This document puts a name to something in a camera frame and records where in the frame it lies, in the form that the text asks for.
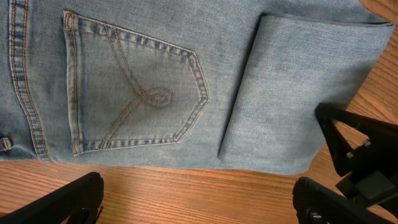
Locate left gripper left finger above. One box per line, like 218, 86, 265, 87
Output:
1, 172, 104, 224

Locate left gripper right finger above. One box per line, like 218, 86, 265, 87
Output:
292, 177, 392, 224

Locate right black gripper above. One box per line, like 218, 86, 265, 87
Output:
315, 103, 397, 217

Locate light blue denim jeans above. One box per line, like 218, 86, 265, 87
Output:
1, 0, 395, 175

